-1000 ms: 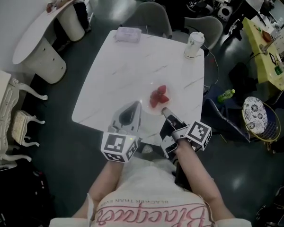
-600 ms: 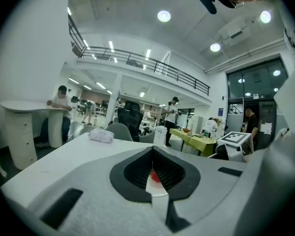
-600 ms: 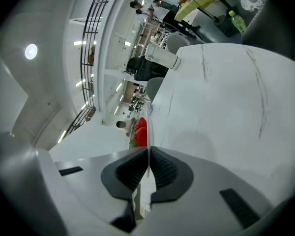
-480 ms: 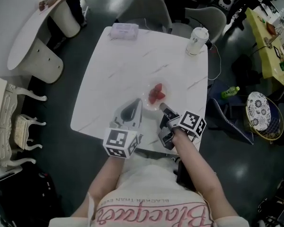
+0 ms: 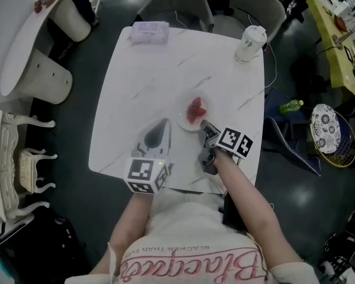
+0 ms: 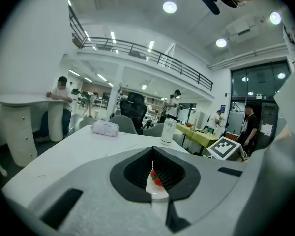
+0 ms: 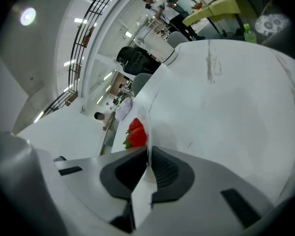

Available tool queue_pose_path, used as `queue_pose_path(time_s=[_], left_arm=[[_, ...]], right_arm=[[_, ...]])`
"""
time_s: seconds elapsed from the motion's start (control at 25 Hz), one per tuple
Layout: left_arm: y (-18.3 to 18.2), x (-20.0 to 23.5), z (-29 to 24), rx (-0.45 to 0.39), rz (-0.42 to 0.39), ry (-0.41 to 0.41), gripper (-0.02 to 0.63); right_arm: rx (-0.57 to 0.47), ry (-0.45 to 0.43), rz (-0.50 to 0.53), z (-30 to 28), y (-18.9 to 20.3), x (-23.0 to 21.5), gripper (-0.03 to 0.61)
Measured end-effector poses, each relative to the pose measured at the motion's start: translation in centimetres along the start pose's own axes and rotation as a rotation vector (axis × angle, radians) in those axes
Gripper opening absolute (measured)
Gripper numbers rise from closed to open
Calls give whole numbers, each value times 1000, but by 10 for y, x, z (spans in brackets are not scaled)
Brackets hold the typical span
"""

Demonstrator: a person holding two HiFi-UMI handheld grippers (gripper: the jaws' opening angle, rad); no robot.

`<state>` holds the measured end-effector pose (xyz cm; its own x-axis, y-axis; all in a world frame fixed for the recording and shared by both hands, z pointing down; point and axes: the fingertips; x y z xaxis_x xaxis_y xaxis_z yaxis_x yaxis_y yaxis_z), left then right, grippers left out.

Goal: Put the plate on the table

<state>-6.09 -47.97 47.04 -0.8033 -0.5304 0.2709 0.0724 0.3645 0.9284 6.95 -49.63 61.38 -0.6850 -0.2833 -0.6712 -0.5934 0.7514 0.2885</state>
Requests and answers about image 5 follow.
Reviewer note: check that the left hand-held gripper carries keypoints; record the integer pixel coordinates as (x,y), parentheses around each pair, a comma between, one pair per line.
(142,170)

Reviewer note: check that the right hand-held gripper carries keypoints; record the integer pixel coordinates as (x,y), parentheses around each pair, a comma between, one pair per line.
(233,140)

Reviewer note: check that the translucent plate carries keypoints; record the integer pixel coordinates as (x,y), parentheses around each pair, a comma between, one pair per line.
(182,114)

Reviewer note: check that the person's right forearm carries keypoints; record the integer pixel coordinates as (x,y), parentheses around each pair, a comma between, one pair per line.
(248,206)

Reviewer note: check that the person's left forearm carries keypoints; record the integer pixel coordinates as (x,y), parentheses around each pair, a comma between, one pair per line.
(127,226)

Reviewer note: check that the red fruit pieces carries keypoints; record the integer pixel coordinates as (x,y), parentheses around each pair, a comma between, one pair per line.
(196,110)

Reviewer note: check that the white marble table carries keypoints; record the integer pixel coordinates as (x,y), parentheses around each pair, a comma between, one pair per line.
(154,78)

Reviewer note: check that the green plastic bottle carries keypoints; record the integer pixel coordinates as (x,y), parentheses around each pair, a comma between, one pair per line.
(290,106)

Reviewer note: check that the white lidded cup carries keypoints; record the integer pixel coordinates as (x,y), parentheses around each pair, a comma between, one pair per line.
(250,44)

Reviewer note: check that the purple tissue pack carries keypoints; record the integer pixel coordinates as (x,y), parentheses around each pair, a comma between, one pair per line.
(149,32)

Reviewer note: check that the white shirt with pink print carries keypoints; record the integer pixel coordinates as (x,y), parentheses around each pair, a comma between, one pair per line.
(189,241)

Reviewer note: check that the floral patterned cushion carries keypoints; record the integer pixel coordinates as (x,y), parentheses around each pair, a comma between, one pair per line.
(325,129)

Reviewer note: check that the yellow table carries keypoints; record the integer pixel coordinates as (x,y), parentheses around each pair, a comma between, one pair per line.
(337,58)

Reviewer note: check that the ornate white carved chair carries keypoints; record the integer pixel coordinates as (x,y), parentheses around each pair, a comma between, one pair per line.
(6,164)

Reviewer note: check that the round white side table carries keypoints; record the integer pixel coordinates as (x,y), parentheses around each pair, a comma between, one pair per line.
(26,52)

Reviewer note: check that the black equipment case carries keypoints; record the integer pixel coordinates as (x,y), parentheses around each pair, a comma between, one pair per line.
(38,253)

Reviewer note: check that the brown bowl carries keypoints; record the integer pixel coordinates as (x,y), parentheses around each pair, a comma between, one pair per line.
(340,23)

